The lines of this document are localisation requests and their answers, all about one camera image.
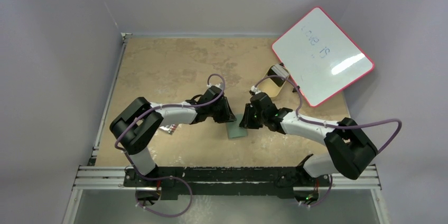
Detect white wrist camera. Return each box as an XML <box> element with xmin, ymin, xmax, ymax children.
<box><xmin>207</xmin><ymin>82</ymin><xmax>225</xmax><ymax>90</ymax></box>
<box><xmin>249</xmin><ymin>86</ymin><xmax>262</xmax><ymax>96</ymax></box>

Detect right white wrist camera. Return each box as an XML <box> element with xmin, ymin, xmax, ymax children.
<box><xmin>249</xmin><ymin>86</ymin><xmax>262</xmax><ymax>96</ymax></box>

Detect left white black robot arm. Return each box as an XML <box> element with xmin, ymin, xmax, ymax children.
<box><xmin>109</xmin><ymin>86</ymin><xmax>236</xmax><ymax>186</ymax></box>

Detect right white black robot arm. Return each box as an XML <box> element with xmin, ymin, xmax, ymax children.
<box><xmin>239</xmin><ymin>92</ymin><xmax>378</xmax><ymax>185</ymax></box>

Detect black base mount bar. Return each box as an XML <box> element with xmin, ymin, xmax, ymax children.
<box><xmin>123</xmin><ymin>166</ymin><xmax>330</xmax><ymax>200</ymax></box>

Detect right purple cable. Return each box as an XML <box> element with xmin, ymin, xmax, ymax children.
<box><xmin>253</xmin><ymin>74</ymin><xmax>403</xmax><ymax>209</ymax></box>

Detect aluminium rail frame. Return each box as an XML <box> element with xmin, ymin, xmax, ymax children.
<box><xmin>64</xmin><ymin>36</ymin><xmax>386</xmax><ymax>223</ymax></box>

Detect beige oval tray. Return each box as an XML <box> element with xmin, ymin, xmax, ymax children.
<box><xmin>257</xmin><ymin>67</ymin><xmax>286</xmax><ymax>99</ymax></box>

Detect green card holder wallet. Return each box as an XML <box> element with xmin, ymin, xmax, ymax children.
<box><xmin>226</xmin><ymin>114</ymin><xmax>248</xmax><ymax>139</ymax></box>

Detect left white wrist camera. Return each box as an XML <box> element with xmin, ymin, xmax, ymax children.
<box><xmin>207</xmin><ymin>82</ymin><xmax>225</xmax><ymax>90</ymax></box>

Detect pink framed whiteboard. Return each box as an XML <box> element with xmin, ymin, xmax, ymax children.
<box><xmin>272</xmin><ymin>7</ymin><xmax>375</xmax><ymax>107</ymax></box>

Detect colourful marker pack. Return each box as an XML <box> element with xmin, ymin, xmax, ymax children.
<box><xmin>159</xmin><ymin>125</ymin><xmax>177</xmax><ymax>135</ymax></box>

